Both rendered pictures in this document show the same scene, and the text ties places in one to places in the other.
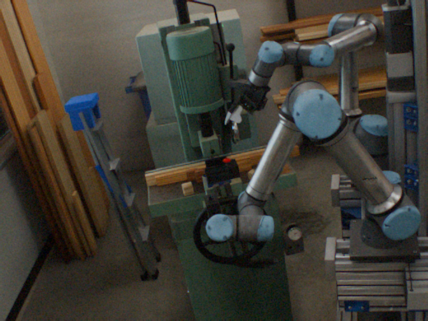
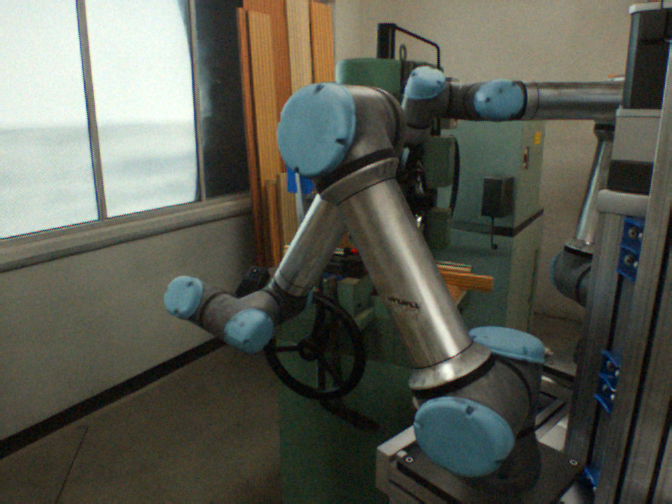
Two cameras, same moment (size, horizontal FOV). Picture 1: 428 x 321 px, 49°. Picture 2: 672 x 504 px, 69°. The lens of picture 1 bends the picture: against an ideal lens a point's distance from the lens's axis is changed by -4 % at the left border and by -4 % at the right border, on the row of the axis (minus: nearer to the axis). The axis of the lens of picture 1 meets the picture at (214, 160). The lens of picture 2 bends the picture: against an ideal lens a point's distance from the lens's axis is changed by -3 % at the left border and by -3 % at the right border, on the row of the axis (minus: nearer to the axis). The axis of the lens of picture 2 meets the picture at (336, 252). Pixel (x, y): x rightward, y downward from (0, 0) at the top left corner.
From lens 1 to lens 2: 0.96 m
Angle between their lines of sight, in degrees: 29
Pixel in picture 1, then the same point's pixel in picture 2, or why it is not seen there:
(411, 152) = (623, 329)
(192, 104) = not seen: hidden behind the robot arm
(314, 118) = (298, 131)
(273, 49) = (423, 77)
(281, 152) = (318, 217)
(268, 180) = (296, 261)
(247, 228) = (215, 315)
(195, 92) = not seen: hidden behind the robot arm
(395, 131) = (599, 274)
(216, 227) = (173, 291)
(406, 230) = (459, 457)
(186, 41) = (349, 67)
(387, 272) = not seen: outside the picture
